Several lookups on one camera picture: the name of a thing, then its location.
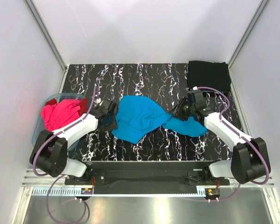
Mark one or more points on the clear blue plastic basket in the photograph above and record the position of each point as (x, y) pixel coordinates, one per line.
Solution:
(40, 126)

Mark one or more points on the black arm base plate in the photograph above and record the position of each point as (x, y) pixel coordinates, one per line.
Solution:
(188, 172)

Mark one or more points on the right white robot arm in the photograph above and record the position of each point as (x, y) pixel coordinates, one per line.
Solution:
(249, 162)

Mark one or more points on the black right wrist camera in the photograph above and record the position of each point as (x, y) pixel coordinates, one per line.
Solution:
(196, 100)

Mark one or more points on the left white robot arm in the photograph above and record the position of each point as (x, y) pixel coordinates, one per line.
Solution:
(50, 152)

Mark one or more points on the aluminium rail frame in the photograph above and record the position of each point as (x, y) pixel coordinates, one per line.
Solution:
(105, 186)

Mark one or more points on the dark red t shirt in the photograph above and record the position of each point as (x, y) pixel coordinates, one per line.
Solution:
(82, 106)

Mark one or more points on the pink t shirt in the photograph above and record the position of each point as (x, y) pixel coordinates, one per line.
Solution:
(57, 115)

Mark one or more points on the blue t shirt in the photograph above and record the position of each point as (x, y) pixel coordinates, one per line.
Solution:
(139, 115)

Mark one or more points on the folded black t shirt stack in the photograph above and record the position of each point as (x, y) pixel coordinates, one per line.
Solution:
(208, 74)

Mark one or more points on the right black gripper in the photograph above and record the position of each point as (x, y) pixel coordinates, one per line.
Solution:
(180, 110)

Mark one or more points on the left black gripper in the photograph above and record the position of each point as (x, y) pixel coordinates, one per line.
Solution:
(112, 117)

